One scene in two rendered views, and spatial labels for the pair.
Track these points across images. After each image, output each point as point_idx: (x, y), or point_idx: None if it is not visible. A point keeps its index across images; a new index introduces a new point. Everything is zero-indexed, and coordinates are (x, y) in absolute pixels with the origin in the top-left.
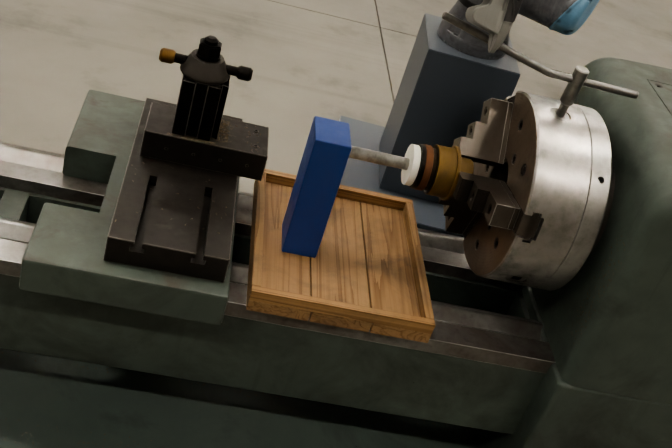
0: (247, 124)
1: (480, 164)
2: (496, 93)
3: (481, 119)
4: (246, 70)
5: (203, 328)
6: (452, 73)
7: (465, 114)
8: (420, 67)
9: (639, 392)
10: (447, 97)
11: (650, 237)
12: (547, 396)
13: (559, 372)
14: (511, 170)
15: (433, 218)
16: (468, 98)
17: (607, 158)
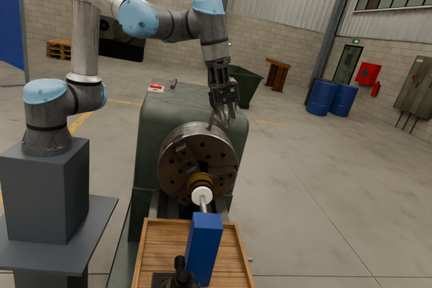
0: (154, 287)
1: (170, 174)
2: (86, 154)
3: (181, 157)
4: (183, 258)
5: None
6: (73, 164)
7: (80, 175)
8: (58, 177)
9: None
10: (74, 176)
11: (246, 138)
12: (228, 202)
13: (228, 194)
14: (210, 161)
15: (97, 222)
16: (80, 168)
17: (222, 130)
